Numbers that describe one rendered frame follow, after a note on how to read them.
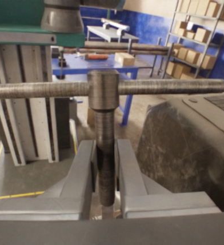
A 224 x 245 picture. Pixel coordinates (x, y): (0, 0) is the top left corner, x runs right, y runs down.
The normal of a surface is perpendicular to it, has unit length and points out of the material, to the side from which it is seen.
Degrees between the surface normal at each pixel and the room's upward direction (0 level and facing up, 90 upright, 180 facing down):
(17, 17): 90
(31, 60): 90
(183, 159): 90
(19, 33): 90
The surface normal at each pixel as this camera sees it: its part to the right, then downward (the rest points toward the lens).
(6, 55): 0.25, 0.58
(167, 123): -0.91, 0.14
